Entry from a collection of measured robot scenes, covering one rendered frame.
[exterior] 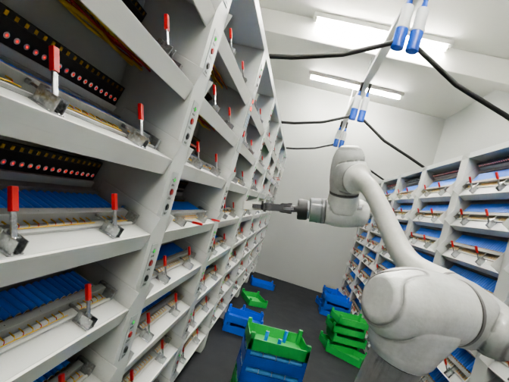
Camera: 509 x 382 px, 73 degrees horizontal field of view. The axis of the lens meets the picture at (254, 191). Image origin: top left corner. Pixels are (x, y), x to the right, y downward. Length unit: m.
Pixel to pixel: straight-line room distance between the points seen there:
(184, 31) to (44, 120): 0.57
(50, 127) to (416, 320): 0.63
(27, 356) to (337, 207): 0.91
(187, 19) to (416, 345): 0.91
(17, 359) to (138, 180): 0.46
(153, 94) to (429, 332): 0.82
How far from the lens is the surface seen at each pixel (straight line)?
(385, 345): 0.72
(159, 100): 0.97
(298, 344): 2.01
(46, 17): 0.82
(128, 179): 0.97
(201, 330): 2.48
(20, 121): 0.51
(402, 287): 0.66
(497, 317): 0.82
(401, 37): 1.98
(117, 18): 0.64
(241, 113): 1.64
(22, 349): 0.76
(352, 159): 1.15
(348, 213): 1.21
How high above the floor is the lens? 1.11
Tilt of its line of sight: 1 degrees up
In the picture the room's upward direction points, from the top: 16 degrees clockwise
